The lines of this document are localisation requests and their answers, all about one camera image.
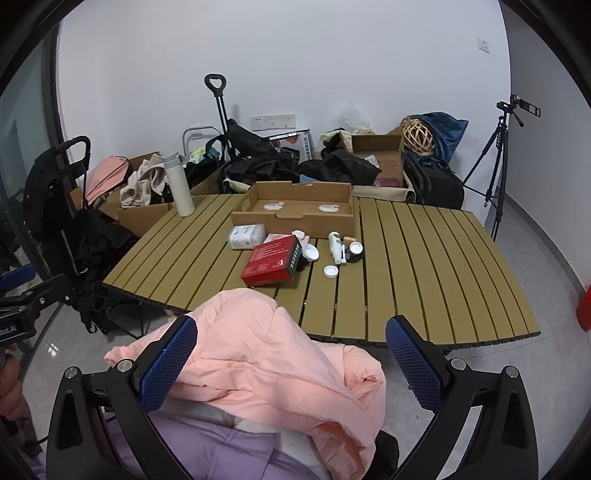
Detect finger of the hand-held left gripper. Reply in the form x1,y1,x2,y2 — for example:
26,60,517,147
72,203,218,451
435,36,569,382
0,264,37,292
18,273,71,309

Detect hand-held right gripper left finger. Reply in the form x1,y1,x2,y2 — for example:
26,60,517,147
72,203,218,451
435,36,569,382
46,315,199,480

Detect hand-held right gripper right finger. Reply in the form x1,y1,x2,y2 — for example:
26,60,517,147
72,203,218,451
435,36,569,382
385,315,541,480

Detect red box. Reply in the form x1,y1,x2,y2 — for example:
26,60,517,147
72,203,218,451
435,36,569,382
240,234,303,288

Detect white wipes pack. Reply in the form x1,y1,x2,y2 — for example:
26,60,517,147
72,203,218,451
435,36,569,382
228,224,266,250

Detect shallow cardboard tray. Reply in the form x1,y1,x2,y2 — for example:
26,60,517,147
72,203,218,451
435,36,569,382
231,181,355,239

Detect person's left forearm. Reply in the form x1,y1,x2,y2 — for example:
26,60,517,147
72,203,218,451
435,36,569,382
0,408,48,468

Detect person's left hand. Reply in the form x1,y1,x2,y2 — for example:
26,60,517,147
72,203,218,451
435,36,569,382
0,356,25,418

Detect purple jacket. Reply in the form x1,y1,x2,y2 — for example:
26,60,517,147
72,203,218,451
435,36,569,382
28,408,333,480

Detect black pouch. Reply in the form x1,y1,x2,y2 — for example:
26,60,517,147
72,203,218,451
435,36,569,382
372,431,400,480

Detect black stroller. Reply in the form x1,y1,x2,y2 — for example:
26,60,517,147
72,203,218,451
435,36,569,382
21,135,139,334

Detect pink jacket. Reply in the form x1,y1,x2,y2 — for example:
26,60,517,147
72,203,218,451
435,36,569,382
104,288,387,480

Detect large cardboard box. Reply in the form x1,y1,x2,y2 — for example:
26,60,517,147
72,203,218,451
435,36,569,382
69,152,218,227

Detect pink backpack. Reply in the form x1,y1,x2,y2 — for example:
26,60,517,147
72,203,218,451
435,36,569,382
84,156,131,206

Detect beige clothes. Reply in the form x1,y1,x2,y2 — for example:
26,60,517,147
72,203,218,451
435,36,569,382
120,154,168,208

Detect white thermos bottle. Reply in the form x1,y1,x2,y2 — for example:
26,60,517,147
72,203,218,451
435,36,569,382
164,152,197,217

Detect beige folding wagon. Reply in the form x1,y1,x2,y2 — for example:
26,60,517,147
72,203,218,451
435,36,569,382
189,73,419,204

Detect red bucket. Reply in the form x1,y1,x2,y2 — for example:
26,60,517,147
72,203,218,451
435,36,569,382
576,284,591,333

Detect open cardboard box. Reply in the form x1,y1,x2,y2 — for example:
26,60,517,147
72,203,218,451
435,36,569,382
352,124,409,188

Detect black jacket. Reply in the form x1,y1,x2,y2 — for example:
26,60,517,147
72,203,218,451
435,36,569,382
299,148,383,186

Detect black clothing pile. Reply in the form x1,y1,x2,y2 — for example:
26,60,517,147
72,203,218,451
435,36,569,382
222,157,301,186

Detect wicker ball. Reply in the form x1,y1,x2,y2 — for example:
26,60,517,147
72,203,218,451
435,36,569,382
402,117,435,152

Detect dark blue bag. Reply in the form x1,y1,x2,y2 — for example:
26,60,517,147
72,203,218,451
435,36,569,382
409,112,468,164

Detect black bag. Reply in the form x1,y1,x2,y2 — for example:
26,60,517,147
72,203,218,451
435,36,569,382
222,117,278,160

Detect beige tote bag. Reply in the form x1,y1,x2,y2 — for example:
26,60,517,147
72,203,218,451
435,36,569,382
321,127,375,151

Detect black tripod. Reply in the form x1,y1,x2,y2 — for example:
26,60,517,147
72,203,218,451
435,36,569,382
463,113,511,241

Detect printed carton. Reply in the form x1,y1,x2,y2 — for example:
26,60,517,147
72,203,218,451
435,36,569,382
270,129,311,162

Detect white metal frame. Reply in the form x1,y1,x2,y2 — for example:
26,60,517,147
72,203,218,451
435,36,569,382
182,124,222,157

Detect white wall socket strip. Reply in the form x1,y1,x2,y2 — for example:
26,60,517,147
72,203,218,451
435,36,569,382
250,113,296,131

